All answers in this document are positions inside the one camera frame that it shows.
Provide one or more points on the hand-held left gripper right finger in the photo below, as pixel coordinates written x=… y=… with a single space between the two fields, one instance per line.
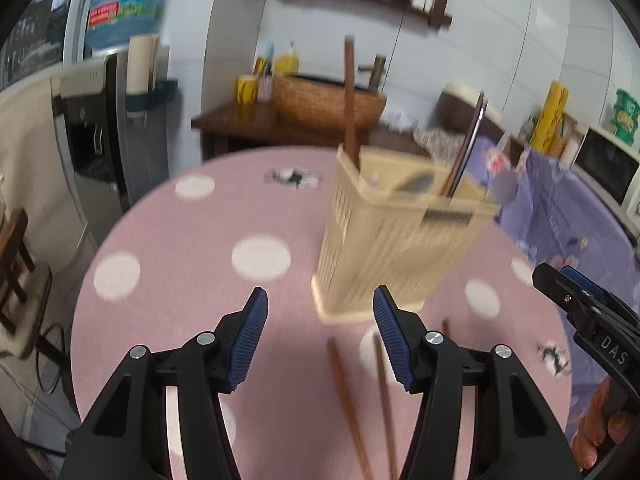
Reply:
x=392 y=342

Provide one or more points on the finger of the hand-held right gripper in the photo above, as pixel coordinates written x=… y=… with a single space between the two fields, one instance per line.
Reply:
x=565 y=292
x=585 y=285

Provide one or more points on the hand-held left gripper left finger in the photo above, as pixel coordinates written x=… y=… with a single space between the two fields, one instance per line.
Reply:
x=247 y=342

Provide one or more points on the brown wooden chopstick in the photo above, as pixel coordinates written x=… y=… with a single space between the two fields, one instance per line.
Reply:
x=470 y=145
x=349 y=100
x=457 y=167
x=347 y=410
x=446 y=327

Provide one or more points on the beige plastic utensil holder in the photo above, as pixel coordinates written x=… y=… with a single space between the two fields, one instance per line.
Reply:
x=390 y=250

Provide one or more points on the metal spoon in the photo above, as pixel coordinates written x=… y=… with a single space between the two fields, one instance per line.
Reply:
x=505 y=185

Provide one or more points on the person's right hand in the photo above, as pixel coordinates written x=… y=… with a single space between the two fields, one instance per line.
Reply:
x=597 y=425

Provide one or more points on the purple floral cloth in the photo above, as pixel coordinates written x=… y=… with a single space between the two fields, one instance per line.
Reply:
x=560 y=210

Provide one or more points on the white microwave oven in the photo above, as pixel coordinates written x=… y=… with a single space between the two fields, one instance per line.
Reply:
x=607 y=165

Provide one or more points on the green noodle cup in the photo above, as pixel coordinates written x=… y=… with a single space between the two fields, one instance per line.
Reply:
x=625 y=127
x=627 y=102

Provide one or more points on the yellow wrapped roll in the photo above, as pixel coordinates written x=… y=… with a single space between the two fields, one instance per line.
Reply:
x=550 y=117

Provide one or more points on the beige floral cloth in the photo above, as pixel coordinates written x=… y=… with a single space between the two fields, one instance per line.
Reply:
x=437 y=139

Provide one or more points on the brown and white rice cooker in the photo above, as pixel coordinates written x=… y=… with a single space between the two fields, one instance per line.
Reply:
x=457 y=110

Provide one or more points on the wooden counter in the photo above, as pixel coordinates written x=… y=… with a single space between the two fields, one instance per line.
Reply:
x=240 y=122

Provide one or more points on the white plastic bag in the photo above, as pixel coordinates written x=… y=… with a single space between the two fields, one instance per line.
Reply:
x=398 y=120

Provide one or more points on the wicker basin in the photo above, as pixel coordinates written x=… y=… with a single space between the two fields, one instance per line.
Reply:
x=320 y=105

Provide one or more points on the dark wooden chair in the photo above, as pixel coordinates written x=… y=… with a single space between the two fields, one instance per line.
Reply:
x=15 y=255

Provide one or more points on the yellow striped cup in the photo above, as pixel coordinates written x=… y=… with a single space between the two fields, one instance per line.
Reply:
x=247 y=91

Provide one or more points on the pink cup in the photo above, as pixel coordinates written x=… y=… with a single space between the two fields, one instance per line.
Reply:
x=265 y=90

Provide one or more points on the dark teal cup holder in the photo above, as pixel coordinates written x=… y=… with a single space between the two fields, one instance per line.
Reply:
x=155 y=95

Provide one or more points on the water dispenser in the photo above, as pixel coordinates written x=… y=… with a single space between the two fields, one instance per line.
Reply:
x=95 y=125

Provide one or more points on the yellow soap bottle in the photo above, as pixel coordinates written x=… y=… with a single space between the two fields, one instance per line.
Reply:
x=286 y=62

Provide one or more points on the beige cloth cover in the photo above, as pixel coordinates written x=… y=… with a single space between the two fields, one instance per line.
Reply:
x=25 y=160

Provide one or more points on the beige paper cup stack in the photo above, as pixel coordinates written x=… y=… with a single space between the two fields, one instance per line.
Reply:
x=142 y=62

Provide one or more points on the blue water jug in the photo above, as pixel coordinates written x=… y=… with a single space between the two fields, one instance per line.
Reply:
x=130 y=5

